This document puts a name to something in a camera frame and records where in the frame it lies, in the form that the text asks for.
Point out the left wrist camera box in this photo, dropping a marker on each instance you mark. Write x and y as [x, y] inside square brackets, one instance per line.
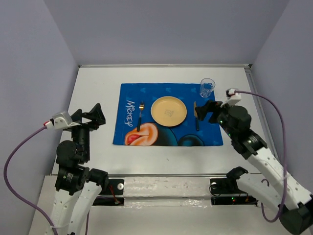
[60, 121]

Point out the blue Mickey placemat cloth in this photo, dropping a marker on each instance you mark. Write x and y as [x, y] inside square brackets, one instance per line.
[151, 133]

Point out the clear plastic cup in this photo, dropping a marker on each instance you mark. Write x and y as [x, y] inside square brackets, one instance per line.
[207, 86]

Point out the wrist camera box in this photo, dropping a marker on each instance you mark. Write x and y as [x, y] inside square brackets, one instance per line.
[233, 97]
[60, 121]

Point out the tan round plate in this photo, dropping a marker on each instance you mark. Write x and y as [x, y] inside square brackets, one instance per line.
[168, 111]

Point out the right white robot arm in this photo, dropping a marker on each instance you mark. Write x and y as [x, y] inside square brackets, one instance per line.
[278, 190]

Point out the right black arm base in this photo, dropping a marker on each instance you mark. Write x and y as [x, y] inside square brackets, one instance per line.
[225, 191]

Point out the gold fork dark handle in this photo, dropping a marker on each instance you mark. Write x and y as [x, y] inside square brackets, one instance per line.
[141, 108]

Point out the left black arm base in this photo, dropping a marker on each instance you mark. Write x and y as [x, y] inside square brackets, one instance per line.
[112, 195]

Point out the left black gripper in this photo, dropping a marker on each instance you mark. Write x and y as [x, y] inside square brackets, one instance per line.
[96, 113]

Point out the gold knife dark handle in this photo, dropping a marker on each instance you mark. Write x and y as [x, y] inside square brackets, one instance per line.
[196, 117]

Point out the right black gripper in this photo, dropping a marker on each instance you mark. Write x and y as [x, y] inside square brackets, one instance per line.
[202, 110]

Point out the white taped front panel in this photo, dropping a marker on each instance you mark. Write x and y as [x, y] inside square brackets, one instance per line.
[142, 192]

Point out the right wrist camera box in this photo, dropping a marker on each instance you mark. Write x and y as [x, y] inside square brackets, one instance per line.
[233, 97]

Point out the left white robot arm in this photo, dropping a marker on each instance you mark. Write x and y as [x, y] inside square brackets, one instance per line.
[76, 186]

